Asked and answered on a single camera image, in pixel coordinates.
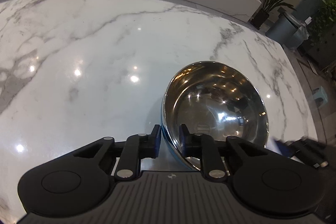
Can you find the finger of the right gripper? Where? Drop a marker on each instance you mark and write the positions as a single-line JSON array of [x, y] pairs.
[[307, 151]]

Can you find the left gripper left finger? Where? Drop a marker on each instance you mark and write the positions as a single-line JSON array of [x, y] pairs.
[[133, 150]]

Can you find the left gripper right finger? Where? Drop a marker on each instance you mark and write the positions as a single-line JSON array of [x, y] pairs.
[[204, 148]]

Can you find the blue stainless steel bowl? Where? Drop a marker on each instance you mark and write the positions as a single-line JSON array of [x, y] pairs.
[[214, 99]]

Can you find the small teal stool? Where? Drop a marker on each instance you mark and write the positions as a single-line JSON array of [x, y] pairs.
[[320, 96]]

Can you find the grey pedal trash bin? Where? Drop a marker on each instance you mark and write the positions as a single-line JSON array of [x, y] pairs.
[[288, 31]]

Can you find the leafy plant at right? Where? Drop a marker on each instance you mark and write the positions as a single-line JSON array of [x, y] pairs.
[[322, 33]]

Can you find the potted green plant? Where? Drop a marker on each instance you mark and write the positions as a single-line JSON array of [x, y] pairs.
[[267, 6]]

